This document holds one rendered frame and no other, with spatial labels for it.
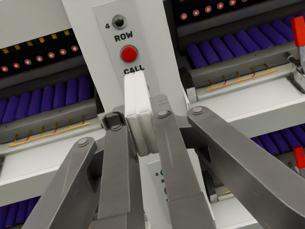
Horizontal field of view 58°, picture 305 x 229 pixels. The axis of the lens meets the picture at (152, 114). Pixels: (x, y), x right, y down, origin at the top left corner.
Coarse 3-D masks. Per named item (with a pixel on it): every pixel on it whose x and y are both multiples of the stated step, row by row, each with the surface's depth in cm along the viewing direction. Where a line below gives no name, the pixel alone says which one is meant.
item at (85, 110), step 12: (60, 108) 40; (72, 108) 40; (84, 108) 39; (96, 108) 39; (24, 120) 40; (36, 120) 39; (48, 120) 39; (60, 120) 40; (72, 120) 40; (0, 132) 40; (12, 132) 40; (24, 132) 40; (36, 132) 41; (60, 132) 39; (12, 144) 39
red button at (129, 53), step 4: (124, 48) 29; (128, 48) 29; (132, 48) 29; (124, 52) 29; (128, 52) 29; (132, 52) 29; (136, 52) 29; (124, 56) 29; (128, 56) 29; (132, 56) 29; (136, 56) 29; (128, 60) 29; (132, 60) 29
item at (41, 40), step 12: (48, 36) 43; (60, 36) 44; (72, 36) 44; (12, 48) 44; (24, 48) 44; (36, 48) 45; (48, 48) 45; (60, 48) 45; (0, 60) 45; (12, 60) 45; (24, 60) 46; (36, 60) 46; (48, 60) 46; (60, 60) 47; (0, 72) 46; (12, 72) 47
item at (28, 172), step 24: (24, 72) 47; (48, 72) 47; (96, 96) 44; (96, 120) 40; (0, 144) 41; (48, 144) 39; (72, 144) 38; (24, 168) 37; (48, 168) 36; (0, 192) 37; (24, 192) 37
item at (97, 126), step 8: (88, 128) 38; (96, 128) 38; (56, 136) 39; (64, 136) 39; (72, 136) 39; (24, 144) 39; (32, 144) 39; (40, 144) 39; (0, 152) 39; (8, 152) 39; (16, 152) 39
